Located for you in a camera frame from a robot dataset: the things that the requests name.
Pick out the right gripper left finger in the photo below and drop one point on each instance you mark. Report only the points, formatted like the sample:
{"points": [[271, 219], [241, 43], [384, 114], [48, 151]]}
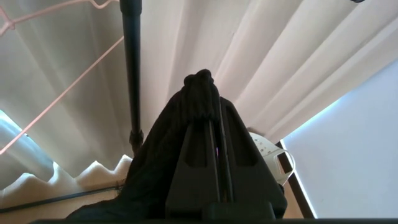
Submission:
{"points": [[192, 186]]}

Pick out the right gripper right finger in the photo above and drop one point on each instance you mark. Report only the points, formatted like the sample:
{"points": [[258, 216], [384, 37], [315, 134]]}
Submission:
{"points": [[255, 186]]}

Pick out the black clothes rack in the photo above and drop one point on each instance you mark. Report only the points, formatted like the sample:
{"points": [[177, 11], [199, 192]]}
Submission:
{"points": [[132, 62]]}

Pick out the white laundry basket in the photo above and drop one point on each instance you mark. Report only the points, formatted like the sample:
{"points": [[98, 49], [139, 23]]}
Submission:
{"points": [[264, 146]]}

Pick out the black garment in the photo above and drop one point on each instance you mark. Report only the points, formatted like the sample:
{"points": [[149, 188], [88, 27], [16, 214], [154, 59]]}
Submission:
{"points": [[161, 155]]}

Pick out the pink clothes hanger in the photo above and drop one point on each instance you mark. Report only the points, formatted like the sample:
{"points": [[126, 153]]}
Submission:
{"points": [[62, 93]]}

